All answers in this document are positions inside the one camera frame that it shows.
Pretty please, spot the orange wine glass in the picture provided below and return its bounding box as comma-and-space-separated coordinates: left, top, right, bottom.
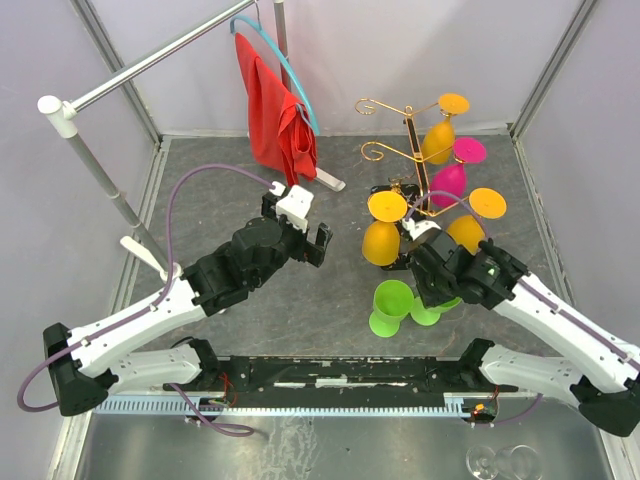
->
421, 93, 470, 165
362, 191, 408, 267
446, 187, 507, 254

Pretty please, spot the green wine glass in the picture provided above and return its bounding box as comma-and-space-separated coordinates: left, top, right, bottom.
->
369, 280, 414, 338
410, 297, 461, 326

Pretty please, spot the pink wine glass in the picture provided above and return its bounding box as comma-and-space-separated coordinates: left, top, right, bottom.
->
430, 137, 487, 199

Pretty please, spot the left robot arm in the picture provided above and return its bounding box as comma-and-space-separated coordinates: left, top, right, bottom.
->
43, 186, 332, 417

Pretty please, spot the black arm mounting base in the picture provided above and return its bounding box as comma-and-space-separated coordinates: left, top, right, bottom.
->
180, 340, 516, 407

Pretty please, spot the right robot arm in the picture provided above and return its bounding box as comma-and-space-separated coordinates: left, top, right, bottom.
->
408, 229, 639, 437

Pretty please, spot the gold wine glass rack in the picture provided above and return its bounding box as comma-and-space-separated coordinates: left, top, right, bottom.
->
356, 98, 464, 270

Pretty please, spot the clear wine glass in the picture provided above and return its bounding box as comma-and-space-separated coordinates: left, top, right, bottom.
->
465, 445, 543, 480

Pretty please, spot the red cloth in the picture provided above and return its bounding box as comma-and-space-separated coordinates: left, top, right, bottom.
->
235, 34, 317, 186

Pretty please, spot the teal clothes hanger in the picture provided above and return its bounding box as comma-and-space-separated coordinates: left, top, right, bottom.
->
230, 1, 320, 135

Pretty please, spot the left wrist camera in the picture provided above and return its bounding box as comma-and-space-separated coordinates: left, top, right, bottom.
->
269, 181, 314, 233

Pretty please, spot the white cable tray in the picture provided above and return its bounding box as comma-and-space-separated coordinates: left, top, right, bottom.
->
93, 395, 471, 420

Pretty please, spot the silver clothes rail stand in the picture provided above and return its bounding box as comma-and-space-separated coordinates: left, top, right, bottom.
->
37, 0, 347, 294

